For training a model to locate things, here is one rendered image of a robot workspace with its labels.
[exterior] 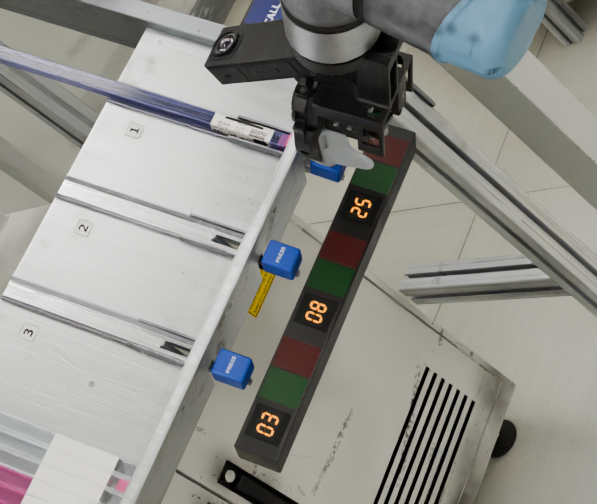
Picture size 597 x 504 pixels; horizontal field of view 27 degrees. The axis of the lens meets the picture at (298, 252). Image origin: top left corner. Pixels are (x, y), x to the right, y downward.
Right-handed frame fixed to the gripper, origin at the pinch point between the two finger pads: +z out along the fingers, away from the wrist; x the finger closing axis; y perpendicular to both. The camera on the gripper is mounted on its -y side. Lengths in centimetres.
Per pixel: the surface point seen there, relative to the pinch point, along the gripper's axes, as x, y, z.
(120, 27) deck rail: 8.0, -25.9, 3.2
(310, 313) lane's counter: -14.5, 4.1, 2.6
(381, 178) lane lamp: 0.3, 5.2, 2.6
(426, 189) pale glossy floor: 53, -9, 106
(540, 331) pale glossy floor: 22, 20, 78
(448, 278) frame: 11.3, 8.6, 45.2
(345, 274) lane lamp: -9.9, 5.6, 2.6
